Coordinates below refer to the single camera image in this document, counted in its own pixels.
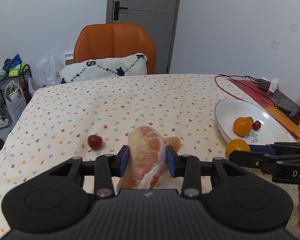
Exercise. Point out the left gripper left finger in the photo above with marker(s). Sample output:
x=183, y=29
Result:
x=108, y=166

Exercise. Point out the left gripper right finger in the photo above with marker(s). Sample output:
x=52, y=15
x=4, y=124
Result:
x=187, y=167

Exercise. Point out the dark red small fruit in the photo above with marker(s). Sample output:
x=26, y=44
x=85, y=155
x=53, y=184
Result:
x=95, y=142

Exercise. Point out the small peeled pomelo segment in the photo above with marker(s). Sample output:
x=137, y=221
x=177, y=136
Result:
x=174, y=142

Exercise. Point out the large peeled pomelo segment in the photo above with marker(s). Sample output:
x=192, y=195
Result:
x=147, y=159

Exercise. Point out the large orange mandarin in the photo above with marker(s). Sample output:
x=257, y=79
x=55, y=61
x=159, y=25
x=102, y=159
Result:
x=236, y=145

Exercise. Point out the white plate blue rim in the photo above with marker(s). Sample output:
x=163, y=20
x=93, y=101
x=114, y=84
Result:
x=228, y=110

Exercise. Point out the red small fruit on plate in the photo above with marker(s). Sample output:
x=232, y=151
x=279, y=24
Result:
x=256, y=125

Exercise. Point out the floral patterned tablecloth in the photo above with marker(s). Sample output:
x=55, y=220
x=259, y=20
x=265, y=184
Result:
x=58, y=120

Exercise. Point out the brown longan on plate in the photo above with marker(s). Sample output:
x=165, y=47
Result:
x=250, y=119

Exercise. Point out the black flat device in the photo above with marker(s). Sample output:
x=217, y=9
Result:
x=285, y=106

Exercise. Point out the orange mandarin on plate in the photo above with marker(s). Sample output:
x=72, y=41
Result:
x=242, y=127

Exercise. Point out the white power adapter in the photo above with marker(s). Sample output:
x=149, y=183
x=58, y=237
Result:
x=274, y=84

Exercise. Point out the black power brick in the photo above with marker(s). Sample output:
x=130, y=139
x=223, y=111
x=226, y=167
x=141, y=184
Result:
x=263, y=84

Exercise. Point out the white fluffy pillow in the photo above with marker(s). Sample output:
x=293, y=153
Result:
x=135, y=64

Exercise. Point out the white plastic bag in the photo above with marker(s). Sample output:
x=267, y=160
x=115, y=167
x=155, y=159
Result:
x=47, y=72

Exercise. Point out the orange leather chair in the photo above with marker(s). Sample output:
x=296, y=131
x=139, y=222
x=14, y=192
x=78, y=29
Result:
x=100, y=41

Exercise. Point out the black metal shelf rack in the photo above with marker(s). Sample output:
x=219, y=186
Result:
x=7, y=83

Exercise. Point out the grey door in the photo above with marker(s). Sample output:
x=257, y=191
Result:
x=157, y=17

